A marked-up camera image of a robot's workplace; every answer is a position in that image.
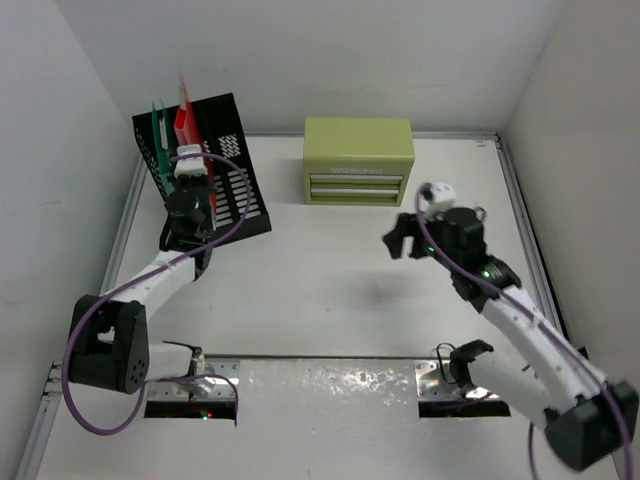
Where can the red folder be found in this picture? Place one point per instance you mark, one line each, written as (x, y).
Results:
(188, 133)

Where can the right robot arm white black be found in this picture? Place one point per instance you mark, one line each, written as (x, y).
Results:
(584, 416)

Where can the green notebook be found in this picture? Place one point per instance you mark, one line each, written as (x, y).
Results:
(163, 144)

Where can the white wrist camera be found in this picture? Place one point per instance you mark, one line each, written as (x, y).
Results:
(438, 197)
(192, 166)

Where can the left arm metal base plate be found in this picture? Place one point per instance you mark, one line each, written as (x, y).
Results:
(223, 376)

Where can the black three-slot file organizer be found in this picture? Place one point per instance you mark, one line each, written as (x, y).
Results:
(237, 191)

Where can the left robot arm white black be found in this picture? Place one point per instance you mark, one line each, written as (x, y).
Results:
(112, 350)

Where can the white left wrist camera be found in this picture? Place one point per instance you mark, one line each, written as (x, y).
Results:
(192, 166)

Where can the green metal drawer toolbox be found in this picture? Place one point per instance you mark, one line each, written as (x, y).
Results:
(357, 160)

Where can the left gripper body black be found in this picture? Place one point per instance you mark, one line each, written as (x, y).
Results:
(199, 188)

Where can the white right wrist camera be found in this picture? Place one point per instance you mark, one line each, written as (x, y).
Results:
(438, 197)

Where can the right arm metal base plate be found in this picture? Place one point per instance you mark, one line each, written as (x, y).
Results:
(432, 387)

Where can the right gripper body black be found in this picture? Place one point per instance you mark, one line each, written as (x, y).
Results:
(409, 225)

